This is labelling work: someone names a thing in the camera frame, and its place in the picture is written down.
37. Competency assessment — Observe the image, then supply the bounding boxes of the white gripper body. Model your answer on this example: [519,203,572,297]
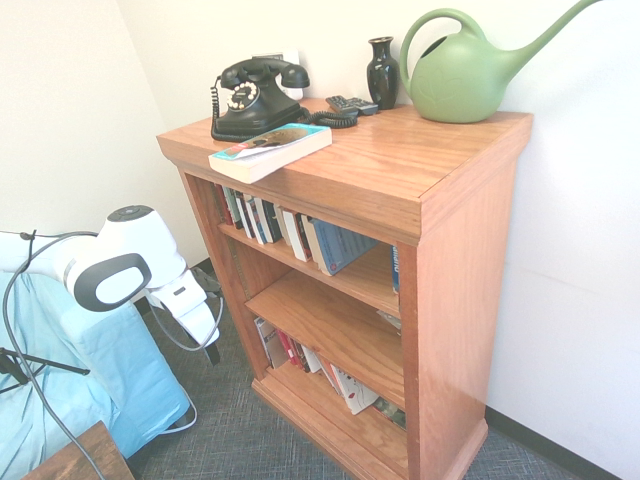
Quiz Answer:
[148,269,221,350]

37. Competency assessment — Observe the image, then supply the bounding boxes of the teal paperback red spine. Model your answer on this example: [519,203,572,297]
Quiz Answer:
[208,122,333,185]

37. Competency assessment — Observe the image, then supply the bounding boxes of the white grey paperback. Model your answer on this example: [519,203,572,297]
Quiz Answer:
[253,315,290,370]

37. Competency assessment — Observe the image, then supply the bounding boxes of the white curved floor tube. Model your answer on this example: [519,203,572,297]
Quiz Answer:
[159,389,199,435]

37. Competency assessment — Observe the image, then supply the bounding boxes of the plain white paperback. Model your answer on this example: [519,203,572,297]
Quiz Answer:
[298,343,323,375]

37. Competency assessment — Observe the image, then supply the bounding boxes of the black white spine book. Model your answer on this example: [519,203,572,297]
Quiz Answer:
[233,191,257,240]

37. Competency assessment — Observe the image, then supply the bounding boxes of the grey green spine book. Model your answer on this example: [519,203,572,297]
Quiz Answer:
[223,186,245,232]

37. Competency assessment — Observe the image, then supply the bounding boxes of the light blue cloth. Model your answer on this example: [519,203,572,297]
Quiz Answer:
[0,272,191,469]

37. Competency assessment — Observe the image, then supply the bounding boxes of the blue white striped book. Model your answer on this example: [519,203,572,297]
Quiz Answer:
[244,195,270,246]

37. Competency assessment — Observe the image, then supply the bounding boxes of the dark red spine book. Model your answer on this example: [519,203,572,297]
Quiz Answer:
[214,183,235,227]

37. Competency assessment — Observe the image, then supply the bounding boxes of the black cover book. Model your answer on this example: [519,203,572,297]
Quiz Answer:
[259,199,284,245]

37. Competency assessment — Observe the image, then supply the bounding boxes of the thick white book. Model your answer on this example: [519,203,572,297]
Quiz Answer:
[276,206,312,264]

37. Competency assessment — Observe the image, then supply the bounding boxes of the red black spine book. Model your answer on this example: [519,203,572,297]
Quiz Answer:
[297,213,315,262]

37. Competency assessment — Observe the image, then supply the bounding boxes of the white illustrated cover book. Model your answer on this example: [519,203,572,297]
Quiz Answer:
[328,363,380,416]

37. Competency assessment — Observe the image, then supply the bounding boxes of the large blue cover book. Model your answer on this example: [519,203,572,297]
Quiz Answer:
[302,215,380,278]

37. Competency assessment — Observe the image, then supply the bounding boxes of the dark wooden table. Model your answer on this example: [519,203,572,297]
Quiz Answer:
[19,419,136,480]

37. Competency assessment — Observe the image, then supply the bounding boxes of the dark photo cover book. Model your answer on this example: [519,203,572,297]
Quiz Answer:
[370,396,407,431]

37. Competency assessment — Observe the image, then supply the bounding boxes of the blue spine book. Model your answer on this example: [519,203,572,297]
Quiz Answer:
[390,243,402,295]

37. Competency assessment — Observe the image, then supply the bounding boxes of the black rotary telephone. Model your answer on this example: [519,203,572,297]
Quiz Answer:
[209,57,359,143]

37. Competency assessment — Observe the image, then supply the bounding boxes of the wooden bookshelf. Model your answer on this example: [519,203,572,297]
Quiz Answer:
[156,97,534,480]

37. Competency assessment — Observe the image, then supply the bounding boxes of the black remote control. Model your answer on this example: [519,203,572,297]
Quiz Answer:
[347,96,380,117]
[325,94,359,115]

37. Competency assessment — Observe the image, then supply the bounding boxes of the black glossy vase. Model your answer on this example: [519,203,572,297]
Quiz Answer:
[366,36,400,111]

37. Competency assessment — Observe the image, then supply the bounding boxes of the green plastic watering can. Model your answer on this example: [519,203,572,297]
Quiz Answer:
[398,0,606,124]

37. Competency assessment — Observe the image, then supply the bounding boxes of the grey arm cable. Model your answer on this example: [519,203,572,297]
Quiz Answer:
[2,228,225,480]

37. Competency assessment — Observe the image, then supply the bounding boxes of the black camera tripod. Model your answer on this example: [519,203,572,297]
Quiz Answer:
[0,347,91,396]

